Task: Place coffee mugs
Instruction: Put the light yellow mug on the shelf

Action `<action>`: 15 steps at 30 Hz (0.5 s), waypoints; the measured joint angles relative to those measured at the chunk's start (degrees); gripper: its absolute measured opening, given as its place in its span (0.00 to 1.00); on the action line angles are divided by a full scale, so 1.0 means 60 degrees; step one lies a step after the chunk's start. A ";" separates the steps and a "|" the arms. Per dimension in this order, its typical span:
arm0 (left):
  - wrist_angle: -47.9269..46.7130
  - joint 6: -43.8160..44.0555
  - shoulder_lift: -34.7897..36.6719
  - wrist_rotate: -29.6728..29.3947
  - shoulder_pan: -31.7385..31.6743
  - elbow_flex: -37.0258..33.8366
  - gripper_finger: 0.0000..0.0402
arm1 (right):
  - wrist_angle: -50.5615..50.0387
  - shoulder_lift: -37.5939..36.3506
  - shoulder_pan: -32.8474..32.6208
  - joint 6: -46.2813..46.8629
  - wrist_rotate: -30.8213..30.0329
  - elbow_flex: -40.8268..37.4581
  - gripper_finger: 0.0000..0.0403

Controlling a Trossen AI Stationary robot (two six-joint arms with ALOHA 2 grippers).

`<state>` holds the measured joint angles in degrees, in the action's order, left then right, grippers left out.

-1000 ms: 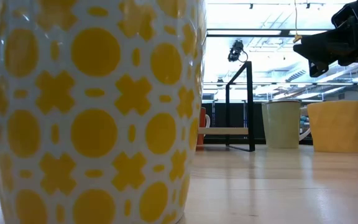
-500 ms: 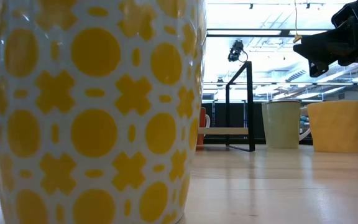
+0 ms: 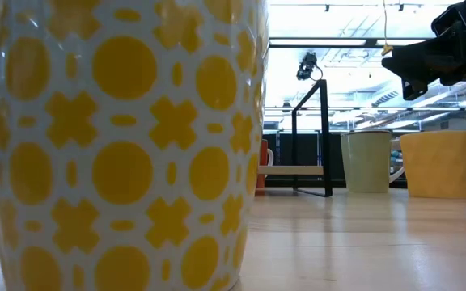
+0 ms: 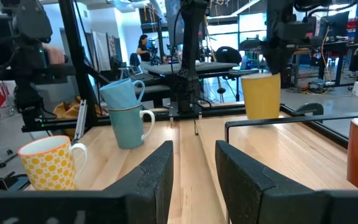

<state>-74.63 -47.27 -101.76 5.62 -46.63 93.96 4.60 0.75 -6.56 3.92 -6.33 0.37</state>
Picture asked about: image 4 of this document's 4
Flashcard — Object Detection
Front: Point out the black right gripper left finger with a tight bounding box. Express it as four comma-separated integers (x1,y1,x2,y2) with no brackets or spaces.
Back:
0,139,175,224

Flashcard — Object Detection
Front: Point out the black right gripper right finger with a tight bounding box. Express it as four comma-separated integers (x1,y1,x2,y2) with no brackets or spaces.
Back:
214,139,358,224

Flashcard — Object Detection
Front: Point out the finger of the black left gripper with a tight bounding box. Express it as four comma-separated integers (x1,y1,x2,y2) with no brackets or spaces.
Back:
264,49,278,75
275,49,290,75

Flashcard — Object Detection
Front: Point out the plain yellow mug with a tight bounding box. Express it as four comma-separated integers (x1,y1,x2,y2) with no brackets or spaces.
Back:
241,72,282,121

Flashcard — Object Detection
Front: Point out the teal mug white handle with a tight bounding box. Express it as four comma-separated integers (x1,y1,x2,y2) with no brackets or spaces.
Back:
108,103,156,151

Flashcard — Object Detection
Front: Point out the light blue mug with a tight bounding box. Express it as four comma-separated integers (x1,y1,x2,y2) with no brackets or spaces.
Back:
99,77,146,111

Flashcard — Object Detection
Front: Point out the black office chair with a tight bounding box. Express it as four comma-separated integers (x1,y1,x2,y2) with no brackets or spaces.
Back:
214,45,243,65

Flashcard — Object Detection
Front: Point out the black computer monitor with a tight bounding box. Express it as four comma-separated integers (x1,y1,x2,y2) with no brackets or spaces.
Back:
318,11,358,41

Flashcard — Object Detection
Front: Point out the black desk with legs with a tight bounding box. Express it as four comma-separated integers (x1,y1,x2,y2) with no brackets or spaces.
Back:
290,40,358,88

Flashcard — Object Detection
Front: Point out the grey work table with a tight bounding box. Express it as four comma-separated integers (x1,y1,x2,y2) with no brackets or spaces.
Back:
140,61,239,78

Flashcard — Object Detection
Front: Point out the silver aluminium bar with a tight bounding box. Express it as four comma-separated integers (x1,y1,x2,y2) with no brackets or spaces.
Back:
74,99,88,141

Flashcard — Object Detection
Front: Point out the tan fabric bag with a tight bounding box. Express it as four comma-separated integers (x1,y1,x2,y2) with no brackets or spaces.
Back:
53,95,108,139

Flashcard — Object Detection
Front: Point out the person's hand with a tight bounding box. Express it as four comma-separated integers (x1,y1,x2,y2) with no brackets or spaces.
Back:
42,45,67,65

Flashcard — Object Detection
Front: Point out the wooden shelf black metal frame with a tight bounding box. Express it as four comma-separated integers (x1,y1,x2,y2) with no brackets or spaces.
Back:
195,110,358,224

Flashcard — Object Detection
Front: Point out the black aluminium rig frame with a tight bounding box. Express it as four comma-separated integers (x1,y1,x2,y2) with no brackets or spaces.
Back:
20,0,351,149

